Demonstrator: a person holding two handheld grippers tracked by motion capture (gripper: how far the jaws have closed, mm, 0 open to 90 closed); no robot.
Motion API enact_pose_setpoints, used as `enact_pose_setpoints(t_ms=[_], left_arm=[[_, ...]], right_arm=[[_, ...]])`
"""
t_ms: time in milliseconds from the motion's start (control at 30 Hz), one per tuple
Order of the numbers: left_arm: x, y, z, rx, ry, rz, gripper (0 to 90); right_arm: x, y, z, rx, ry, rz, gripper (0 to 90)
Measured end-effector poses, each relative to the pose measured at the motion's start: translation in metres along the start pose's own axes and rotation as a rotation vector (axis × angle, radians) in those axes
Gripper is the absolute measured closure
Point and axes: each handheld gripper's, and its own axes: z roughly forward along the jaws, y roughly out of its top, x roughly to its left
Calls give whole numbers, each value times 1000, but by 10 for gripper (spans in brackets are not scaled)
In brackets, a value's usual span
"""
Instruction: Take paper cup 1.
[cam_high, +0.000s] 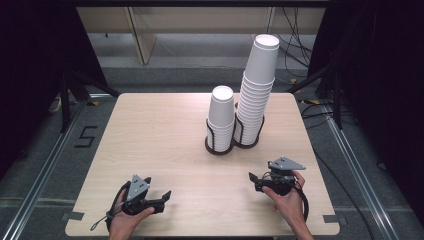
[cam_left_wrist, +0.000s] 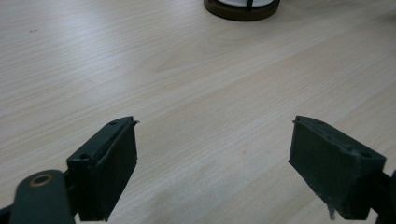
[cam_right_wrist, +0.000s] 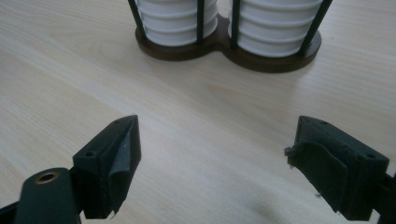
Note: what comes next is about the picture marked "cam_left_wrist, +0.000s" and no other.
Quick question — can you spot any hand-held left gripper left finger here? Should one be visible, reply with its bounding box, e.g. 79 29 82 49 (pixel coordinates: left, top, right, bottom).
65 116 140 222

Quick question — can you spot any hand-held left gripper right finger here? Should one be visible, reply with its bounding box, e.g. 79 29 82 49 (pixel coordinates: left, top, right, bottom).
288 115 388 221

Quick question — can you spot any black wire cup holder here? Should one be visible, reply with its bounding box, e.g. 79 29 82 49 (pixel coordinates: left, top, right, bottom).
204 0 281 22

